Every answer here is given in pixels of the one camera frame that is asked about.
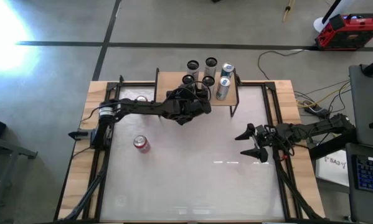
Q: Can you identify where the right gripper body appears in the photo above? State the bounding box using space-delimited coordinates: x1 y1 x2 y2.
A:
255 123 282 149

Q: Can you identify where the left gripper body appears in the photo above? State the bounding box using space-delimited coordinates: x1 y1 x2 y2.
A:
161 88 212 126

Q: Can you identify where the white Celsius Tropical Vibe can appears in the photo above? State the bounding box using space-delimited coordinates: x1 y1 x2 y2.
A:
201 75 216 100
204 57 219 78

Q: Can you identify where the white Celsius Peach Vibe can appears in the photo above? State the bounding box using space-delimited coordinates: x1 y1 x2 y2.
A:
186 59 201 78
181 73 196 91

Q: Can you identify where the blue silver Red Bull can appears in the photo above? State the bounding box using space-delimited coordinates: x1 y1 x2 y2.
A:
215 76 232 101
220 62 235 79

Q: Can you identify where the black power strip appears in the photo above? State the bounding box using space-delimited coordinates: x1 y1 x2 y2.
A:
304 105 332 118

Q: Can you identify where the white paper sign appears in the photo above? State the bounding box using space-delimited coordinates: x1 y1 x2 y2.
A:
315 149 351 187

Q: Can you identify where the grey desk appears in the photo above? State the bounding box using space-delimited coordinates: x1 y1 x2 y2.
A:
344 63 373 224

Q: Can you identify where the black keyboard with blue keys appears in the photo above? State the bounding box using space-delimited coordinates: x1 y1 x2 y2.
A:
355 156 373 194

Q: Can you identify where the thin yellow pole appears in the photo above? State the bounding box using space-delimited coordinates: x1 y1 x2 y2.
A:
282 0 296 23

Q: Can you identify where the white round stand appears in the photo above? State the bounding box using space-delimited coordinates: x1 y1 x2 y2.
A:
313 0 357 34

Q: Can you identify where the red black toolbox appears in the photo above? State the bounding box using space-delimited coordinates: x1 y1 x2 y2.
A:
315 12 373 52

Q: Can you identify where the wooden shelf with black frame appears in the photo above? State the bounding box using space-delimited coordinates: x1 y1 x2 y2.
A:
154 67 240 118

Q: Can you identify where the black aluminium table frame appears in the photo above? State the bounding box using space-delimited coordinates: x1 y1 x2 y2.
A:
54 74 326 223

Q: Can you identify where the black floor cable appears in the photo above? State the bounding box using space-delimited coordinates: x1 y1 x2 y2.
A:
257 49 305 81

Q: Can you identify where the yellow floor cable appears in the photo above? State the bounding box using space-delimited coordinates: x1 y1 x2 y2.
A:
296 81 352 138

